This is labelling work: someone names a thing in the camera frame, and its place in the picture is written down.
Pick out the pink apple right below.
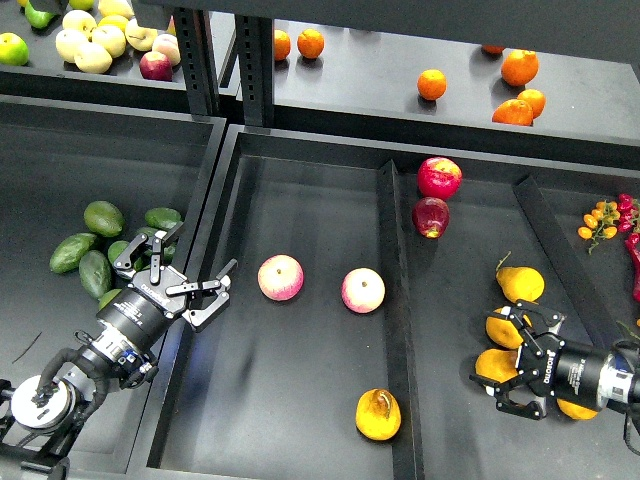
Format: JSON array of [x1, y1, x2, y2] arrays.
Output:
[[341, 268, 386, 314]]

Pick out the black bin divider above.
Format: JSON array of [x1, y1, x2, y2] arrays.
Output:
[[376, 160, 425, 479], [514, 177, 639, 350]]

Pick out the pink apple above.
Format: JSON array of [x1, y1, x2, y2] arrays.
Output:
[[341, 268, 386, 314], [257, 254, 304, 301]]

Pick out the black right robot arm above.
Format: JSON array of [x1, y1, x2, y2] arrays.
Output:
[[470, 300, 639, 454]]

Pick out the dark red apple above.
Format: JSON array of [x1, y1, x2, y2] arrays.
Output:
[[412, 197, 450, 239]]

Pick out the pale yellow pear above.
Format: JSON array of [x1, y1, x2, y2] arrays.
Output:
[[92, 25, 127, 58], [124, 18, 159, 52], [62, 10, 97, 39], [74, 42, 113, 74], [55, 29, 89, 64]]

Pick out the peach on shelf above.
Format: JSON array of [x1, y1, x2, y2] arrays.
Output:
[[152, 33, 181, 67]]

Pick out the bright red apple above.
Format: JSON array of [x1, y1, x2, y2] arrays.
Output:
[[417, 157, 463, 200]]

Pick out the black shelf post left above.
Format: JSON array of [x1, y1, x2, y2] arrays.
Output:
[[173, 7, 220, 117]]

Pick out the orange cherry tomato bunch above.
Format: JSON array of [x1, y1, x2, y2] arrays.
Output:
[[577, 201, 620, 255]]

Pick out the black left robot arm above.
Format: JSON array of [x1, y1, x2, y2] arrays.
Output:
[[1, 224, 237, 479]]

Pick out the green apple on shelf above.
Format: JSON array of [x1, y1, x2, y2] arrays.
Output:
[[0, 32, 29, 66]]

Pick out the black right bin divider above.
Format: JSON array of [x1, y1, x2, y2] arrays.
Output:
[[514, 177, 639, 350]]

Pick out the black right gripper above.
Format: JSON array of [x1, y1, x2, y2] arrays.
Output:
[[468, 299, 614, 420]]

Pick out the avocado far left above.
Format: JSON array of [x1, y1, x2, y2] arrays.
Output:
[[49, 232, 99, 274]]

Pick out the black left bin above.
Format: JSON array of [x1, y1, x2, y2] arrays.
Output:
[[1, 95, 226, 479]]

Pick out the black middle bin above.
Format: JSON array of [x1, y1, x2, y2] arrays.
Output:
[[160, 126, 639, 479]]

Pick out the black bin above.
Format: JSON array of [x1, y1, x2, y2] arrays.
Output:
[[1, 95, 226, 479], [160, 126, 639, 479]]

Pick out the avocado lower left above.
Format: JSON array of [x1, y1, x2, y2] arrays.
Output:
[[78, 250, 112, 300]]

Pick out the pale yellow pear front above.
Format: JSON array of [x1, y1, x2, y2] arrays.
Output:
[[74, 42, 113, 74]]

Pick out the red chili peppers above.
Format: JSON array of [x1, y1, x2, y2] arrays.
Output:
[[618, 193, 640, 302]]

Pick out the pale yellow pear right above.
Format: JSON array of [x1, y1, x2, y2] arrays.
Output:
[[124, 18, 159, 52]]

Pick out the avocado centre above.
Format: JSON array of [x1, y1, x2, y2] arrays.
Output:
[[107, 240, 129, 266]]

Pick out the black shelf post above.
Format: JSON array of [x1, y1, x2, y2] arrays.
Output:
[[173, 7, 220, 117], [234, 14, 274, 127]]

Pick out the red apple on shelf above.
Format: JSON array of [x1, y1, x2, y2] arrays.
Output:
[[139, 51, 173, 82]]

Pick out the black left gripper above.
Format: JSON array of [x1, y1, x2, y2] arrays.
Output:
[[96, 222, 238, 350]]

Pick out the pink apple left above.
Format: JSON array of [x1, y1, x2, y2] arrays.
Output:
[[257, 254, 304, 301]]

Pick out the pale yellow pear left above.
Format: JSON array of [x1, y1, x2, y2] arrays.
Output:
[[55, 29, 89, 64]]

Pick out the avocado top right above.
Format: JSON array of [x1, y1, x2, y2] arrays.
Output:
[[144, 207, 182, 231]]

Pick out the pale yellow pear back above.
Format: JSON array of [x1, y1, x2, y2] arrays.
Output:
[[62, 10, 97, 39]]

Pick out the orange on shelf small right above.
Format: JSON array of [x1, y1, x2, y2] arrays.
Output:
[[517, 89, 546, 119]]

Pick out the orange on shelf front right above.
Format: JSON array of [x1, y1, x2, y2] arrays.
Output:
[[492, 99, 533, 126]]

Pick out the black shelf post right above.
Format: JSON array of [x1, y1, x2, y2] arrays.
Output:
[[234, 14, 274, 127]]

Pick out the pale yellow pear centre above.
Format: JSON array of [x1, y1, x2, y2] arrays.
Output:
[[92, 25, 127, 58]]

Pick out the yellow pear top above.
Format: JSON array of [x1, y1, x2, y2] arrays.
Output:
[[495, 251, 545, 303]]

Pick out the avocado top left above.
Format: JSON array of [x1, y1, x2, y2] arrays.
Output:
[[83, 200, 125, 238]]

